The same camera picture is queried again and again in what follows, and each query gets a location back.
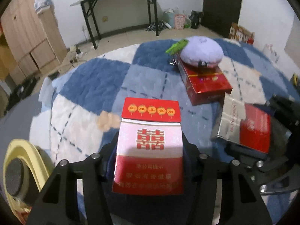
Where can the beige wall socket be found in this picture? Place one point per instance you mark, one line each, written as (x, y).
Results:
(105, 19)

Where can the white plastic bags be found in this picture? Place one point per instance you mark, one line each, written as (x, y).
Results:
(270, 52)

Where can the pink packet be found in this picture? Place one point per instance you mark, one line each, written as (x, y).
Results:
(180, 21)

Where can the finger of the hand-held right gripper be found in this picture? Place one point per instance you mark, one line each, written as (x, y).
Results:
(283, 110)
(253, 159)

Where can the black bag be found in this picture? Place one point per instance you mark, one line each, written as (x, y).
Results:
(196, 18)

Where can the purple plush toy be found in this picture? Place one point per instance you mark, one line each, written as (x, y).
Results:
(199, 51)

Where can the yellow plastic basin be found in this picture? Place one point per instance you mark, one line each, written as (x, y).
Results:
(44, 159)

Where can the red silver cigarette box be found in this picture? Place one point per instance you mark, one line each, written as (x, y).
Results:
(253, 131)
(23, 215)

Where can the wooden wardrobe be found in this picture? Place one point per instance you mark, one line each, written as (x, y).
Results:
(28, 32)

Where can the blue white plaid blanket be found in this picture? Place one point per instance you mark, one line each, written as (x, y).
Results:
(89, 79)

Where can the white roll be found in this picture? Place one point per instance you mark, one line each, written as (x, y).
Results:
(168, 25)

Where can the white blue hanging bag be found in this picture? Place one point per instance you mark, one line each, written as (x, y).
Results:
(43, 0)

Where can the dark brown door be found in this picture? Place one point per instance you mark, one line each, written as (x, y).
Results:
(222, 7)

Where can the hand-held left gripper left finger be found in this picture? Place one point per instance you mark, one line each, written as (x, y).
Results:
(107, 150)

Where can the white cloth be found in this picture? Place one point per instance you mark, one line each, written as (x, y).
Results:
(46, 89)

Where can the large red cigarette box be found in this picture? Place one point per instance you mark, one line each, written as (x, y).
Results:
(147, 164)

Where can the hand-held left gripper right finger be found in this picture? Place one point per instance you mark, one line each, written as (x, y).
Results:
(191, 159)

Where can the dark red cigarette box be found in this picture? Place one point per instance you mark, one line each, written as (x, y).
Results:
(206, 84)

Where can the plaid cloth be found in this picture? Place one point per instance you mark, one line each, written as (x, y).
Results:
(155, 27)

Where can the printed cardboard box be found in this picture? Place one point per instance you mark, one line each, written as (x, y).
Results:
(241, 34)

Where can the round black sponge disc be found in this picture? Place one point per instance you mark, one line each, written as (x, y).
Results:
(16, 175)

